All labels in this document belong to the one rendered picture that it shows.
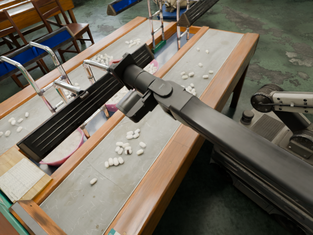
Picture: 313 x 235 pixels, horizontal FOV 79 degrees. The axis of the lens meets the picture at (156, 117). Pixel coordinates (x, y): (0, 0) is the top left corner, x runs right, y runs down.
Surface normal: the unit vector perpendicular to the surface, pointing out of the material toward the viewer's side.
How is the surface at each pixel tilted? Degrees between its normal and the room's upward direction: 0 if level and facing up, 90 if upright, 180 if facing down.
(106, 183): 0
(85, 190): 0
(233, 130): 17
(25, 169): 0
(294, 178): 23
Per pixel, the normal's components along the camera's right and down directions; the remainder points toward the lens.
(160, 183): -0.10, -0.67
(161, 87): -0.34, -0.43
